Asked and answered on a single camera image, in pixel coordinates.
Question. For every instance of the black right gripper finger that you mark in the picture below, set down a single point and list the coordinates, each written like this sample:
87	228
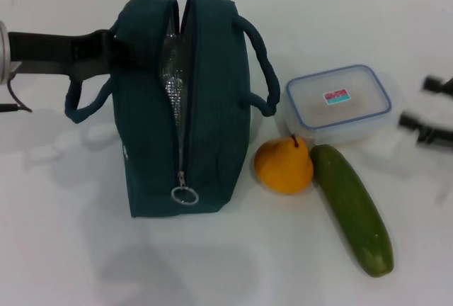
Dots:
428	130
437	84

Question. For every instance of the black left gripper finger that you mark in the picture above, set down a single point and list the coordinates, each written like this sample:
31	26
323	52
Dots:
132	54

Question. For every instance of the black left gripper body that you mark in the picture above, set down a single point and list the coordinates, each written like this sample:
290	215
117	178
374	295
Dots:
53	52

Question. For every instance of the dark teal insulated lunch bag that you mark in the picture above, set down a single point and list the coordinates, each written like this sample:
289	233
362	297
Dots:
212	125

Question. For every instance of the green cucumber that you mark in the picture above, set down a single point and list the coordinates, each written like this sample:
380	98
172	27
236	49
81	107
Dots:
354	214

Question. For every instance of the orange yellow pear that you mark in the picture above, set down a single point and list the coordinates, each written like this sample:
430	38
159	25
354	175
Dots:
283	168

